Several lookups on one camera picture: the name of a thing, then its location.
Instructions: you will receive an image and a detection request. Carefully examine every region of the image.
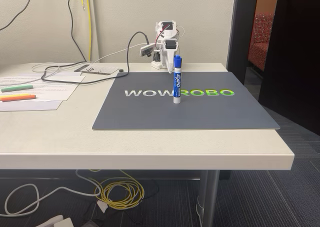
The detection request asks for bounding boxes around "blue Expo dry-erase marker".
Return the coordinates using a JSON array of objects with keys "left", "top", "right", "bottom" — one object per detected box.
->
[{"left": 173, "top": 54, "right": 183, "bottom": 105}]

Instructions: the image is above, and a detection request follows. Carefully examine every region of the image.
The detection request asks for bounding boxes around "orange marker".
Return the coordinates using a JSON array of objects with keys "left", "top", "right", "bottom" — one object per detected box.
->
[{"left": 0, "top": 94, "right": 37, "bottom": 103}]

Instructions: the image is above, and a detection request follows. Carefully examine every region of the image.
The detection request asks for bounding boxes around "green marker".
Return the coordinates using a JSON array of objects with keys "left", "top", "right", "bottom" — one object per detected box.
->
[{"left": 0, "top": 84, "right": 34, "bottom": 93}]

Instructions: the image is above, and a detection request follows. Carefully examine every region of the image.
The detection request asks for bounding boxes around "grey WOWROBO mat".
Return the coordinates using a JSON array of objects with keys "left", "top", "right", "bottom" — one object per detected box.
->
[{"left": 91, "top": 71, "right": 281, "bottom": 132}]

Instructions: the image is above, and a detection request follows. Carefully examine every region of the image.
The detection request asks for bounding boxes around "white perforated board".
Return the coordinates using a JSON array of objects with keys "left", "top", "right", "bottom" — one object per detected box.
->
[{"left": 74, "top": 64, "right": 120, "bottom": 76}]

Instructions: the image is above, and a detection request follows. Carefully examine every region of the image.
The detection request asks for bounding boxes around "red patterned chair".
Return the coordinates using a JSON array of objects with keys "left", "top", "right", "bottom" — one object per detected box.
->
[{"left": 247, "top": 13, "right": 275, "bottom": 72}]

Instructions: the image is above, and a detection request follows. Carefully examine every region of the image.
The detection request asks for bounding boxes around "white printed paper sheet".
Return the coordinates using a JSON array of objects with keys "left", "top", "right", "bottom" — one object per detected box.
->
[
  {"left": 0, "top": 71, "right": 86, "bottom": 86},
  {"left": 0, "top": 80, "right": 81, "bottom": 102}
]

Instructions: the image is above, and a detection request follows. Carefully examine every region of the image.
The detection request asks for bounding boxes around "dark door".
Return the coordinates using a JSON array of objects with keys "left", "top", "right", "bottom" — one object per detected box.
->
[{"left": 258, "top": 0, "right": 320, "bottom": 138}]

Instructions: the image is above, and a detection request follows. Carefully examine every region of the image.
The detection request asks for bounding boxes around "grey metal table leg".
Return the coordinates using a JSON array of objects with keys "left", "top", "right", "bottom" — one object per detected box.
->
[{"left": 196, "top": 170, "right": 221, "bottom": 227}]

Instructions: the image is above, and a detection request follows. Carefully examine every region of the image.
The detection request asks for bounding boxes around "white blank paper sheet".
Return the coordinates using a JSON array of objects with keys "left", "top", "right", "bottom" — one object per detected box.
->
[{"left": 0, "top": 100, "right": 63, "bottom": 112}]

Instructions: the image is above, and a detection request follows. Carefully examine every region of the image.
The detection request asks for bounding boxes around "white power strip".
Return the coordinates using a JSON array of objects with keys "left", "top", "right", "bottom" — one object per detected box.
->
[{"left": 37, "top": 214, "right": 75, "bottom": 227}]

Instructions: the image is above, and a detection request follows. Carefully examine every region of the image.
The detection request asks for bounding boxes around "white camera box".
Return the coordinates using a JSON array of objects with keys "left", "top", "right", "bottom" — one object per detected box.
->
[{"left": 139, "top": 43, "right": 155, "bottom": 58}]

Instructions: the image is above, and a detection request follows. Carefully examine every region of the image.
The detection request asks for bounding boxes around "black camera cable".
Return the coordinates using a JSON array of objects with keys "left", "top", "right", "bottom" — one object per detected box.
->
[{"left": 39, "top": 0, "right": 152, "bottom": 89}]

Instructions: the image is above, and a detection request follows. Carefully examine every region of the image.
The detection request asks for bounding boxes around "dark door frame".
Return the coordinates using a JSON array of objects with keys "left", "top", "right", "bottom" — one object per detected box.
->
[{"left": 226, "top": 0, "right": 260, "bottom": 86}]

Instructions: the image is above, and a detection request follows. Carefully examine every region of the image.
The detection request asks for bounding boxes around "long yellow wall cable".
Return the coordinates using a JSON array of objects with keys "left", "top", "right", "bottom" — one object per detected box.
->
[{"left": 84, "top": 0, "right": 93, "bottom": 63}]

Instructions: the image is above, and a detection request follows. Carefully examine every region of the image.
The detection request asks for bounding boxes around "coiled yellow cable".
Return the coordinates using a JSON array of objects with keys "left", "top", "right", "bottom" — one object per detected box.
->
[{"left": 88, "top": 169, "right": 146, "bottom": 210}]

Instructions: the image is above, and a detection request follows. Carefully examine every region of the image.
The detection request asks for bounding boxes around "black wall cable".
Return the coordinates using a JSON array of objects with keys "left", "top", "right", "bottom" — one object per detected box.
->
[{"left": 0, "top": 0, "right": 40, "bottom": 32}]

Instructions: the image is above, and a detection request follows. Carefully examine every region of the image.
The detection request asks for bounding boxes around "thick white floor cable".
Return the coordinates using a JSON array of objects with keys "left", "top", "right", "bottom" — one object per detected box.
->
[{"left": 3, "top": 169, "right": 141, "bottom": 217}]

